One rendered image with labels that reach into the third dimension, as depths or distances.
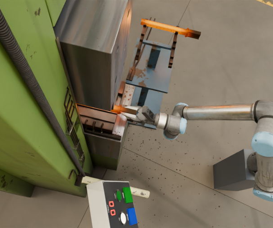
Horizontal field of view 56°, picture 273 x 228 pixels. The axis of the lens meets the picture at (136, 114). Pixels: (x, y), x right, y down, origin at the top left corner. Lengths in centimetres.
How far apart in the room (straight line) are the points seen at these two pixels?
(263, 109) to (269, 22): 253
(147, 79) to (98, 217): 104
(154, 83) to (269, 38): 206
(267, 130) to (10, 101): 102
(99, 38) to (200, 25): 265
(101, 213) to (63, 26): 75
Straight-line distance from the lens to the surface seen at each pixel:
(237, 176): 213
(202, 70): 295
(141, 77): 184
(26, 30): 56
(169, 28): 177
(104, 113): 146
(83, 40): 74
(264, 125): 126
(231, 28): 345
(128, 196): 134
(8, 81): 53
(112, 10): 81
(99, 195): 116
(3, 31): 44
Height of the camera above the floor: 234
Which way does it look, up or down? 67 degrees down
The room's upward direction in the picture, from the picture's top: 15 degrees clockwise
